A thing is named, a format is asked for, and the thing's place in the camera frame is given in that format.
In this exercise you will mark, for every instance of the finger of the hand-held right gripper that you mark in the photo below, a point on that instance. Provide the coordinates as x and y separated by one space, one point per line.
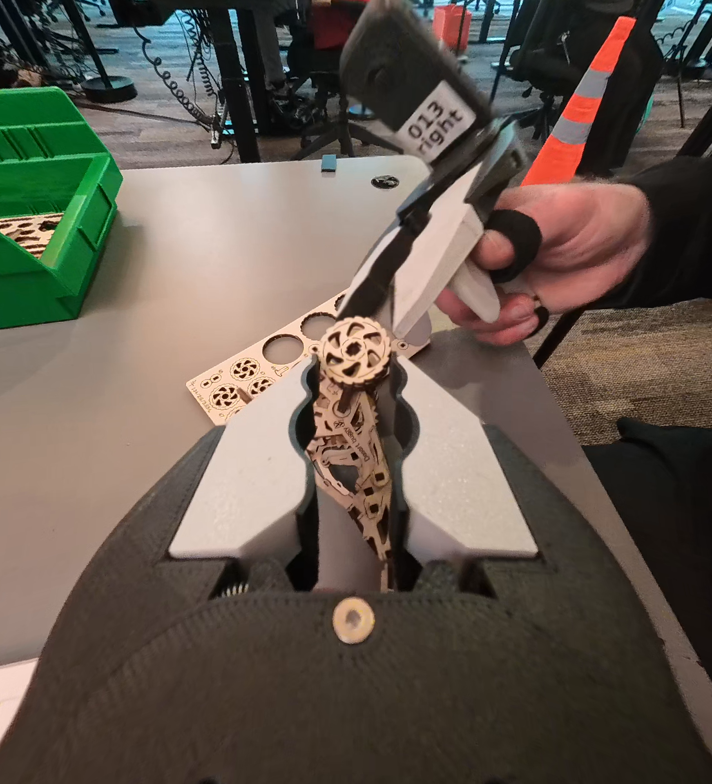
441 245
371 269

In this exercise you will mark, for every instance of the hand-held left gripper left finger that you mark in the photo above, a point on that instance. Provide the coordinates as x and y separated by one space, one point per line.
233 490

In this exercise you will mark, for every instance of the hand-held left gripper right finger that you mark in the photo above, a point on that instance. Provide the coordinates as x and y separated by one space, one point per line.
466 490

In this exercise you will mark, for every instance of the wooden gear wheel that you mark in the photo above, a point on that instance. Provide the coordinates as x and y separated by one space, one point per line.
331 343

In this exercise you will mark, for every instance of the wooden parts sheet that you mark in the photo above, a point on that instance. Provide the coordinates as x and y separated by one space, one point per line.
418 348

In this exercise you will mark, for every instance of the wooden buggy model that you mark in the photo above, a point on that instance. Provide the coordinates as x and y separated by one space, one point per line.
362 490

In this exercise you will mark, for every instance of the person's right forearm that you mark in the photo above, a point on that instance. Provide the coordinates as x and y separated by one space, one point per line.
699 233

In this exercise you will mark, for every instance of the spare wooden parts pile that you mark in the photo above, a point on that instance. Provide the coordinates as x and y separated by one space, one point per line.
25 230

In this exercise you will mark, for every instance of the person's right hand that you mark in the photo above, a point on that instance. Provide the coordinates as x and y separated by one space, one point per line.
588 245

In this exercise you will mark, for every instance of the small red crate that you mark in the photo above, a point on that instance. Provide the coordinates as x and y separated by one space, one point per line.
452 27

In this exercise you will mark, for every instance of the black round disc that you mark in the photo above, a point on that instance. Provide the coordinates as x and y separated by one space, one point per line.
385 181

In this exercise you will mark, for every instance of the black and red office chair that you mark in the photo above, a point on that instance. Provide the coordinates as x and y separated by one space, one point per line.
331 128

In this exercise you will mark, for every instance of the grey desk clip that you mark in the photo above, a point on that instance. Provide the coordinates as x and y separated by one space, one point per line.
329 163

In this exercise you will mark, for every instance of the orange traffic cone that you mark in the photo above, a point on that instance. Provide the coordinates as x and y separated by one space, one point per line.
576 122

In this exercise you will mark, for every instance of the black floor stand pole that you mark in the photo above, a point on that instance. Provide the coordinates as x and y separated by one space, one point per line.
107 89

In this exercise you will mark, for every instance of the green object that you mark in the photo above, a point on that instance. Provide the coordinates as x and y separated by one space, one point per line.
25 294

